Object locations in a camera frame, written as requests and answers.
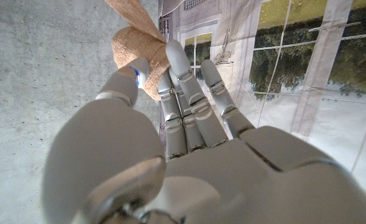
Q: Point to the printed window backdrop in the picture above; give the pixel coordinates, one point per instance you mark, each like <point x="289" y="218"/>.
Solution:
<point x="310" y="62"/>

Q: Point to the beige arm wrap bandage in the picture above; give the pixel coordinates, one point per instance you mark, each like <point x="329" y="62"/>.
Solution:
<point x="133" y="43"/>

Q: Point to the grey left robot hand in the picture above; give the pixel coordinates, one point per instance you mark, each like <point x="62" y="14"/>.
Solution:
<point x="232" y="180"/>

